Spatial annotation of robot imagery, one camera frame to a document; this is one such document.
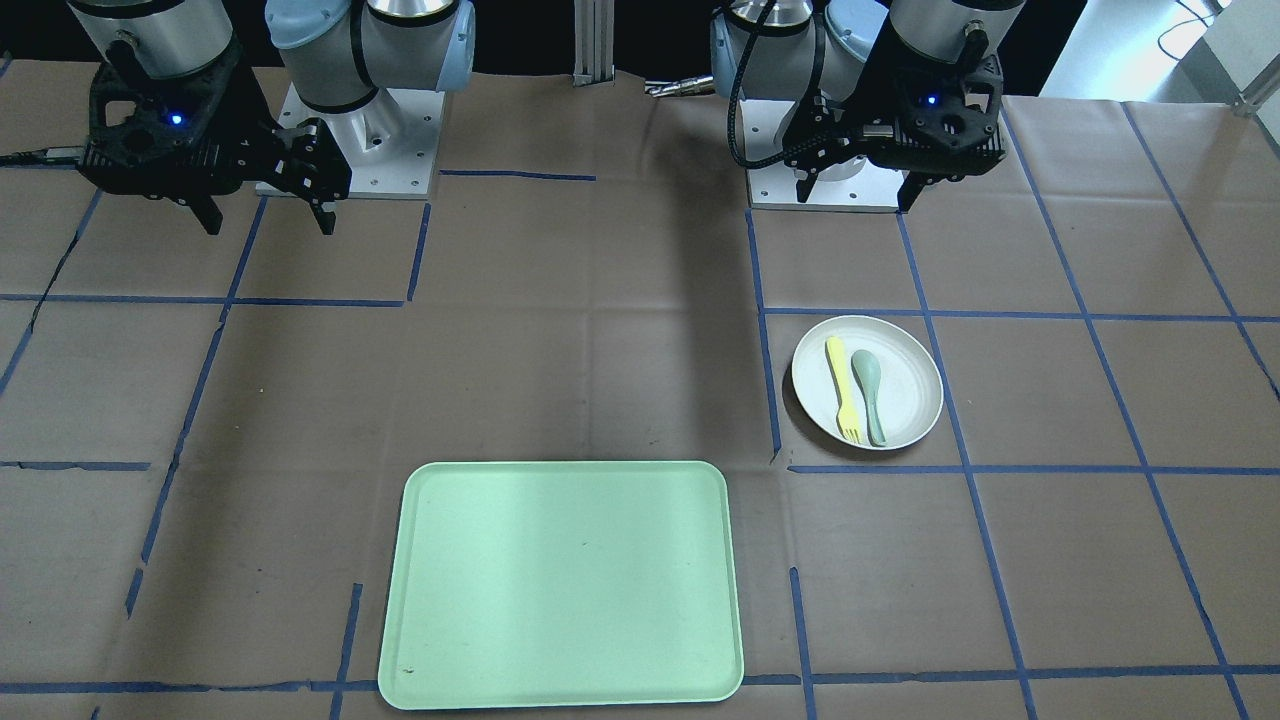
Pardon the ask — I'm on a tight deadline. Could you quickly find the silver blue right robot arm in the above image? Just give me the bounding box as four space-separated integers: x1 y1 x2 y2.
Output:
70 1 476 234

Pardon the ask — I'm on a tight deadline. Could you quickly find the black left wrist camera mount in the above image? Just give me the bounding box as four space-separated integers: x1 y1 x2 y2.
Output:
867 44 1007 178

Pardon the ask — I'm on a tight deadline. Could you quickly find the grey-green plastic spoon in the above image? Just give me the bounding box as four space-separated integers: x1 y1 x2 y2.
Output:
851 348 886 447

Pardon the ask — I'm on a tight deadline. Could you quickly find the aluminium frame post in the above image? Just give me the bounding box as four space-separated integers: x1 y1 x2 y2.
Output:
571 0 616 88

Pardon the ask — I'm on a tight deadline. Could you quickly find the white round plate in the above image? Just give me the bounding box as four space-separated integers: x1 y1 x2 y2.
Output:
790 315 945 451

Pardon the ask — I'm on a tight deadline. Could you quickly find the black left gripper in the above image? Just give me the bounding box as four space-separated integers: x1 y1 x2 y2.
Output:
782 95 925 214

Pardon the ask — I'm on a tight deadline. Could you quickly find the black camera cable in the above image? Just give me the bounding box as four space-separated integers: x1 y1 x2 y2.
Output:
727 0 801 169

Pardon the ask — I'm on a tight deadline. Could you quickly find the yellow plastic fork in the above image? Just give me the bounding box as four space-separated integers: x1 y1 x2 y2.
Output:
824 336 861 445

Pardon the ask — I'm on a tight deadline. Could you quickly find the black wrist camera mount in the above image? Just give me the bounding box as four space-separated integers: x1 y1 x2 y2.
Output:
867 44 1007 178
77 37 285 208

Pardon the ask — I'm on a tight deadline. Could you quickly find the light green tray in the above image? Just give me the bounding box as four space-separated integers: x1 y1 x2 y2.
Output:
378 460 745 711

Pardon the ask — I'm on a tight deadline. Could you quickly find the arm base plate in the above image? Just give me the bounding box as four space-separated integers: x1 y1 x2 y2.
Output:
279 86 449 201
739 99 905 213

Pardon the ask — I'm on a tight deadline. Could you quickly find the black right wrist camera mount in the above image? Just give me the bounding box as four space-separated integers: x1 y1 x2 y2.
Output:
77 37 285 208

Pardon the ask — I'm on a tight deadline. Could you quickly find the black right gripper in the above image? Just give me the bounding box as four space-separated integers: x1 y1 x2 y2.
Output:
189 118 352 236

